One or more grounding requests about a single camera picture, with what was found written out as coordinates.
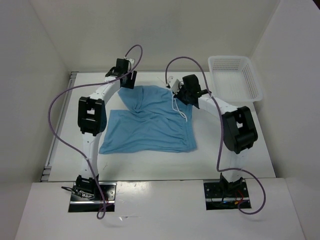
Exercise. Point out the white plastic basket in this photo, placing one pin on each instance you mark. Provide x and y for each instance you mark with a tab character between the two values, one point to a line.
233	79

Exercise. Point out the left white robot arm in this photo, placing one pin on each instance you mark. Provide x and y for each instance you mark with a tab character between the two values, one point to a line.
92	121

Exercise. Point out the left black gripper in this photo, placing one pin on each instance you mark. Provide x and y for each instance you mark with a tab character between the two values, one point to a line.
130	84

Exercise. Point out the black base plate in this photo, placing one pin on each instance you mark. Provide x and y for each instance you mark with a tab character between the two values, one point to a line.
219	197
86	203

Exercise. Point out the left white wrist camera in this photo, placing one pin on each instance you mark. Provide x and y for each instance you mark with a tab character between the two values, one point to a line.
131	63

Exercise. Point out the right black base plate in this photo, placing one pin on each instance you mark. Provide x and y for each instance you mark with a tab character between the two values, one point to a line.
219	197

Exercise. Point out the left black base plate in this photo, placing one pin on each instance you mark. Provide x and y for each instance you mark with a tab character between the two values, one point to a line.
86	203

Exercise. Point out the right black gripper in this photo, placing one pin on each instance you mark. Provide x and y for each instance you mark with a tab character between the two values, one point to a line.
178	96

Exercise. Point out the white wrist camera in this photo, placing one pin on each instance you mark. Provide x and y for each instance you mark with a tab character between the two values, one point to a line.
131	63
174	84

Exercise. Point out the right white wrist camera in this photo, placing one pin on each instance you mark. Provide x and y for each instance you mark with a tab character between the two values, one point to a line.
174	84

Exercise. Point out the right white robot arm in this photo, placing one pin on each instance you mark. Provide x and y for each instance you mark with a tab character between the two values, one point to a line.
238	132

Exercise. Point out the blue mesh shorts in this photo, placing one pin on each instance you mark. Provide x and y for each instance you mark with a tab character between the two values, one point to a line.
153	121

